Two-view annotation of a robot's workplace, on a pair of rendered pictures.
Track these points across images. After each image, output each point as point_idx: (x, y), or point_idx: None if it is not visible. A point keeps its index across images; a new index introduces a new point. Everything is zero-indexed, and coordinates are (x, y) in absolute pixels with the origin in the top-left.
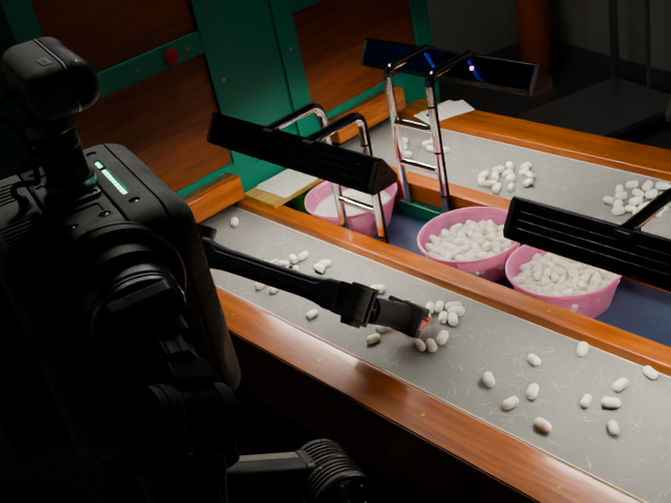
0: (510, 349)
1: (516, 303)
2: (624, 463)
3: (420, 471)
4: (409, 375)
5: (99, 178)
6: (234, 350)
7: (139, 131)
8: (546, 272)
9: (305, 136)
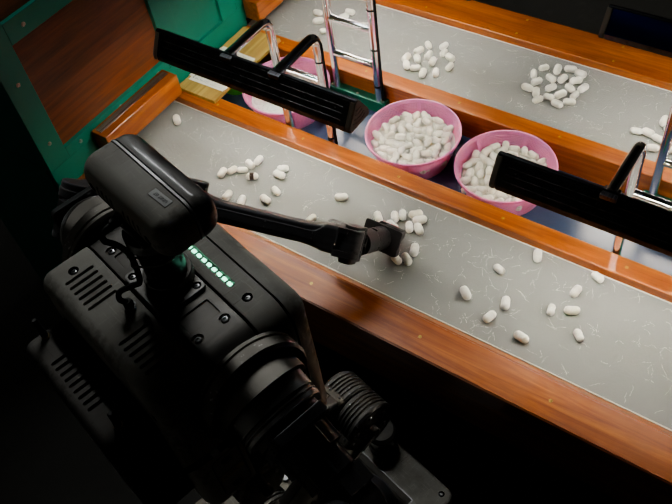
0: (475, 258)
1: (473, 211)
2: (592, 368)
3: (418, 378)
4: (394, 291)
5: (190, 259)
6: (322, 382)
7: (78, 48)
8: (488, 171)
9: (226, 18)
